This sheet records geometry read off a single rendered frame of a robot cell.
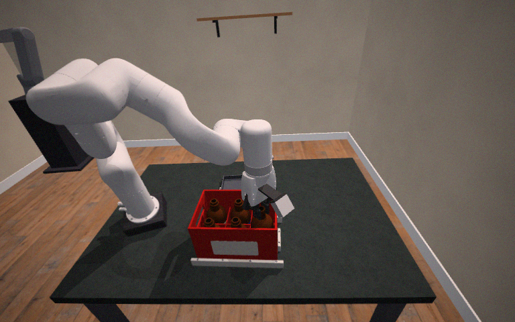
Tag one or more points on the red divided crate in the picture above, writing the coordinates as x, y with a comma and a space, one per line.
233, 243

